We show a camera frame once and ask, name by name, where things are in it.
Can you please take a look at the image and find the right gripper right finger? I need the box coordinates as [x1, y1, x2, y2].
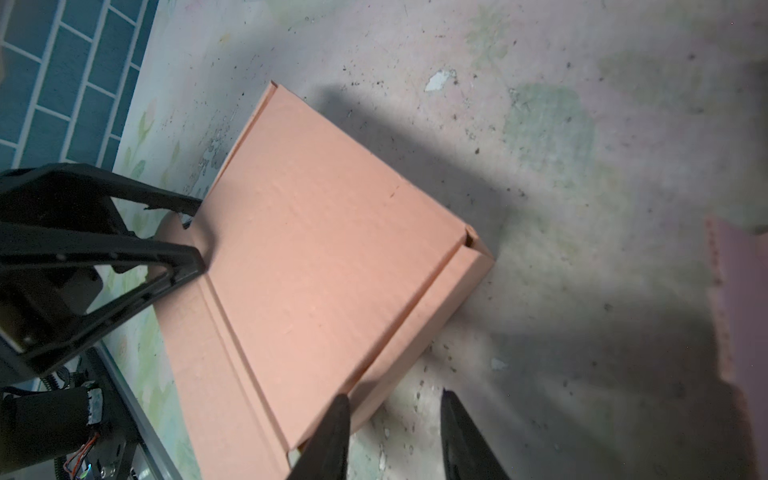
[440, 390, 510, 480]

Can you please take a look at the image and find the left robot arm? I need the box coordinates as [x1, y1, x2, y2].
[1, 163, 206, 479]

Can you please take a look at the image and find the orange paper box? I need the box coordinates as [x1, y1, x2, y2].
[154, 83, 494, 479]

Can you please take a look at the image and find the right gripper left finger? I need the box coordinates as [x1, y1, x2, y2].
[287, 394, 351, 480]

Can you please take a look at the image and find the pink paper box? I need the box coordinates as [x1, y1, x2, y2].
[706, 217, 767, 479]

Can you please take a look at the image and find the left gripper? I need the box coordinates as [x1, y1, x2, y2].
[1, 163, 206, 384]

